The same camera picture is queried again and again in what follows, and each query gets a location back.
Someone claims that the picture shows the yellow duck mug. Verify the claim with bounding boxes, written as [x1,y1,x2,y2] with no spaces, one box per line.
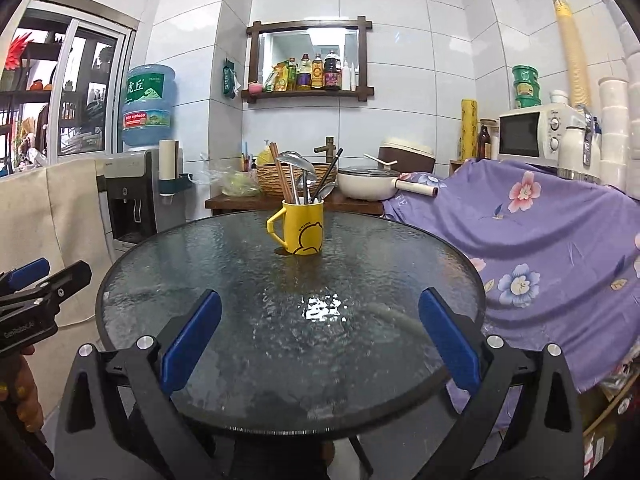
[266,202,324,256]

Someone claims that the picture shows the black chopstick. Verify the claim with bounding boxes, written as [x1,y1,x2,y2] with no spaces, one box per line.
[312,148,344,202]

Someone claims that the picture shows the perforated steel skimmer ladle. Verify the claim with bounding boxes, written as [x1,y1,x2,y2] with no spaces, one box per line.
[278,151,316,205]

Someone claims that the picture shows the brown wooden chopstick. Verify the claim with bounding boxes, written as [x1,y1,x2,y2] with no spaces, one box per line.
[269,142,292,203]

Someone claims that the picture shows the steel soup ladle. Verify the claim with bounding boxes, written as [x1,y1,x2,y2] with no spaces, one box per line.
[299,170,316,205]

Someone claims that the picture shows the left hand painted nails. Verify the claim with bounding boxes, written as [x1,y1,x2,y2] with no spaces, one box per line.
[1,346,44,434]

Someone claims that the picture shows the water dispenser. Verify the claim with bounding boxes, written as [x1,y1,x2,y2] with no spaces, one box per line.
[98,148,186,260]

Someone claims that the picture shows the round glass table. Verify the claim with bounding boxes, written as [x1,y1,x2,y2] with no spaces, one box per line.
[96,211,486,438]

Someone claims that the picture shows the purple floral cloth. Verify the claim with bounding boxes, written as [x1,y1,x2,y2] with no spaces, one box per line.
[382,158,640,430]

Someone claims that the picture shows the cream pan with lid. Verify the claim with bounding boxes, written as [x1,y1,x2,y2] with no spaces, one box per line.
[336,167,438,202]

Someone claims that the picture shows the brown rice cooker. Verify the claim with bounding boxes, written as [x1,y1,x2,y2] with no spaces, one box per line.
[378,138,436,174]

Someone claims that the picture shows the blue water jug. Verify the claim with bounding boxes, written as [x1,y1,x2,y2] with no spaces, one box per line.
[120,64,177,150]

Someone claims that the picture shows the brown glass bottle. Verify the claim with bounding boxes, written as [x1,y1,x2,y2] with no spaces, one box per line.
[476,125,492,160]

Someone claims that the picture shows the woven basket sink bowl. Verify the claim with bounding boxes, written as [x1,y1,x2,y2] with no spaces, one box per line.
[257,164,337,198]

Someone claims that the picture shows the yellow soap bottle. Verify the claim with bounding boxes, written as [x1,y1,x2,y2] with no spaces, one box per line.
[256,145,273,166]

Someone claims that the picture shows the white microwave oven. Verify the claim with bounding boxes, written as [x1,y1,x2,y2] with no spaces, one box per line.
[497,104,586,167]

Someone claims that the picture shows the brass faucet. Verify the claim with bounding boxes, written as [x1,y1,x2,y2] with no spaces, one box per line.
[314,136,336,164]

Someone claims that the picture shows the yellow wrap roll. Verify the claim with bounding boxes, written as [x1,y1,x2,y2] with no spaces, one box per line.
[459,99,478,160]

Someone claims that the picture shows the green instant noodle cups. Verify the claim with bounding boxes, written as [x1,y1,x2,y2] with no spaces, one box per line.
[512,65,541,108]

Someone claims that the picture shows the tall paper cup stack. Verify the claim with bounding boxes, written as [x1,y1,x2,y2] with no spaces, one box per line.
[552,0,591,107]

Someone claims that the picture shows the dark soy sauce bottle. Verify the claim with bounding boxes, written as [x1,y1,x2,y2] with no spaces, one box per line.
[323,50,342,90]

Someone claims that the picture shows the wooden framed wall shelf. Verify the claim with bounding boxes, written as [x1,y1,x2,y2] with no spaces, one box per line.
[241,15,374,103]

